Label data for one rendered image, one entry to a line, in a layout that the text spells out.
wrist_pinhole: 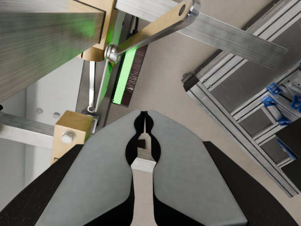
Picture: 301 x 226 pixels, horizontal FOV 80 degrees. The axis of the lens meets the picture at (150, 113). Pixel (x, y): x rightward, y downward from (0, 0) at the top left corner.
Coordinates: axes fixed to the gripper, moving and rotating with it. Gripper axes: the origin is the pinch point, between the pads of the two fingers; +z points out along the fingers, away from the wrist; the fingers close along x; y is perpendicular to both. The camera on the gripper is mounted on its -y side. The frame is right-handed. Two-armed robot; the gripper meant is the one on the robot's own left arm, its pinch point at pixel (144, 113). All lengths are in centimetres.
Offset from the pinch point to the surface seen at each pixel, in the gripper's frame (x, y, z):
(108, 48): -5.0, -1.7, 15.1
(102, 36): -5.2, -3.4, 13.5
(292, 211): 146, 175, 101
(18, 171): -45, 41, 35
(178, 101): 20, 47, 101
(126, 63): -4.5, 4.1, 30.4
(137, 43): -0.5, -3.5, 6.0
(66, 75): -22.3, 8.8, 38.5
